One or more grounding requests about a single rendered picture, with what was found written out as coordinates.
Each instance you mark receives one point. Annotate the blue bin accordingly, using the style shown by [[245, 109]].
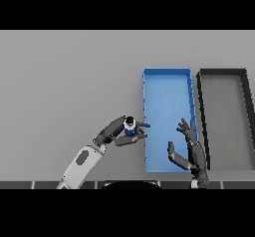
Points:
[[167, 119]]

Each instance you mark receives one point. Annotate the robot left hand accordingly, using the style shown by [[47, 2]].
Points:
[[114, 129]]

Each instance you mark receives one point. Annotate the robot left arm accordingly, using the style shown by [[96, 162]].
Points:
[[80, 163]]

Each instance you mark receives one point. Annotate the dark grey bin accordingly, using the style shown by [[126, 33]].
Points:
[[227, 121]]

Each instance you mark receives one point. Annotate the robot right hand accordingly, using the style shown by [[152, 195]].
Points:
[[196, 156]]

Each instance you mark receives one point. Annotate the blue pipe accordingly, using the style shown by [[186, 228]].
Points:
[[129, 126]]

